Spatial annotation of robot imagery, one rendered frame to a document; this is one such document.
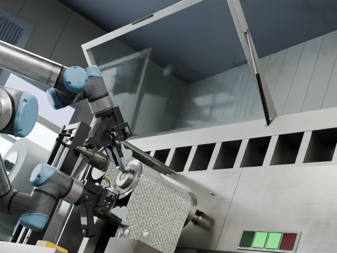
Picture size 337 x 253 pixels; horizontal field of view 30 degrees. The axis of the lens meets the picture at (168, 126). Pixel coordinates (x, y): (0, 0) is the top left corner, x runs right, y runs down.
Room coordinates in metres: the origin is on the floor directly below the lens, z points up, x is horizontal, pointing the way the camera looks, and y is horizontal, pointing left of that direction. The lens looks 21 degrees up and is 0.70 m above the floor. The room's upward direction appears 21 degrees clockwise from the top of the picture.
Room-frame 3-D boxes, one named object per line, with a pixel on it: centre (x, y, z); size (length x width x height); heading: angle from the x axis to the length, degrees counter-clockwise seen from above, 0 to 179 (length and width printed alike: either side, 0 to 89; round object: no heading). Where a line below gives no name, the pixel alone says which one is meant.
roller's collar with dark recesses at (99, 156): (2.28, 0.21, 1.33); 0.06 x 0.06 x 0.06; 30
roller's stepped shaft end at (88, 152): (2.25, 0.26, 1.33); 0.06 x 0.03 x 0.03; 120
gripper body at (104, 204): (1.96, 0.13, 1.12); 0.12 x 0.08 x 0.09; 120
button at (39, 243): (1.82, 0.18, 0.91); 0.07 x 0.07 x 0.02; 30
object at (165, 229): (2.08, -0.07, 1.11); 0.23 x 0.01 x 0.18; 120
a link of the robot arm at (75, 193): (1.93, 0.21, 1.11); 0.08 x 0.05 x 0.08; 30
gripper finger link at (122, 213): (2.00, 0.03, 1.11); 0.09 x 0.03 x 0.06; 119
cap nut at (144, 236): (1.88, -0.05, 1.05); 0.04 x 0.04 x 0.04
